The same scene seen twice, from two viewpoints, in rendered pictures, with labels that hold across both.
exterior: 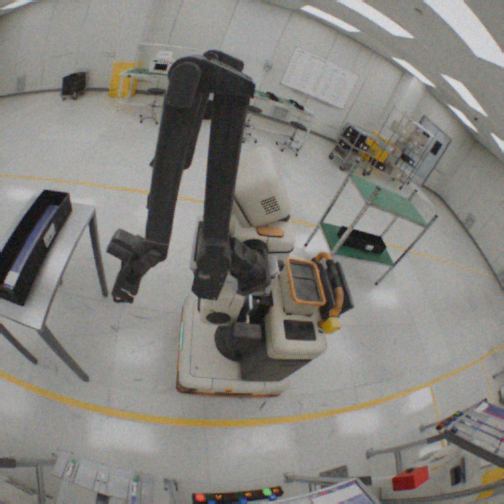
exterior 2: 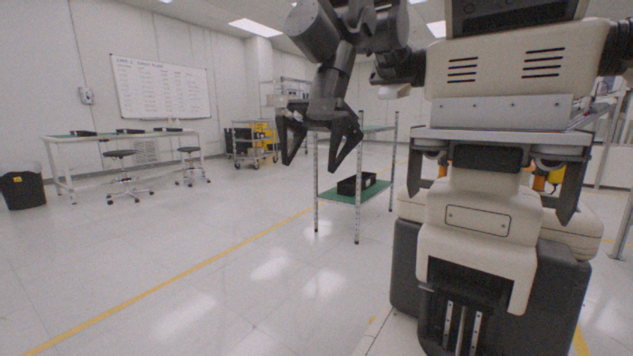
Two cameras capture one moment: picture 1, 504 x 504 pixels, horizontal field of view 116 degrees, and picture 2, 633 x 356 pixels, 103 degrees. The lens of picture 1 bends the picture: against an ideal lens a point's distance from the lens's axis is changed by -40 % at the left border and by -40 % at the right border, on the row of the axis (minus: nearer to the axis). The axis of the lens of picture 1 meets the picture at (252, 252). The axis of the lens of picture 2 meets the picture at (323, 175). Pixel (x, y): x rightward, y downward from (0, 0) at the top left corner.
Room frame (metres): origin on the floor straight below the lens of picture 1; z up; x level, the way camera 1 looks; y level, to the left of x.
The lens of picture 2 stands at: (0.40, 0.65, 1.07)
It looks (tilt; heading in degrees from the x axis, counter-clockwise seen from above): 14 degrees down; 326
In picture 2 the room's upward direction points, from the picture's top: straight up
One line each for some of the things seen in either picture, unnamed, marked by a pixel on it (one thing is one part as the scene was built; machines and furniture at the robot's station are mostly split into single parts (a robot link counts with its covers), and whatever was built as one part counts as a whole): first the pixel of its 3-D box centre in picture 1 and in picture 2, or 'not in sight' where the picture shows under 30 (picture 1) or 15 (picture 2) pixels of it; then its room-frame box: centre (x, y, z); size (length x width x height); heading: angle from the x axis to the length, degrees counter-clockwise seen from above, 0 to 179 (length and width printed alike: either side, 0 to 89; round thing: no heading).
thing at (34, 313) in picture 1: (52, 296); not in sight; (0.32, 0.90, 0.40); 0.70 x 0.45 x 0.80; 21
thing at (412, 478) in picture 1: (371, 482); not in sight; (0.03, -1.21, 0.39); 0.24 x 0.24 x 0.78; 23
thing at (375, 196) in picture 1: (370, 230); (358, 168); (2.22, -0.97, 0.55); 0.91 x 0.46 x 1.10; 113
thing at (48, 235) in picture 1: (31, 239); not in sight; (0.33, 0.88, 0.86); 0.57 x 0.17 x 0.11; 21
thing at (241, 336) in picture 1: (226, 314); (497, 274); (0.62, -0.02, 0.68); 0.28 x 0.27 x 0.25; 21
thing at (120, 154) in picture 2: (248, 123); (126, 175); (4.38, 1.02, 0.31); 0.52 x 0.49 x 0.62; 113
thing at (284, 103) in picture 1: (265, 114); (136, 159); (5.16, 0.93, 0.40); 1.80 x 0.75 x 0.81; 113
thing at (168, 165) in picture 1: (167, 173); not in sight; (0.37, 0.20, 1.40); 0.11 x 0.06 x 0.43; 22
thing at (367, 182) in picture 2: (362, 240); (357, 182); (2.22, -0.97, 0.41); 0.57 x 0.17 x 0.11; 113
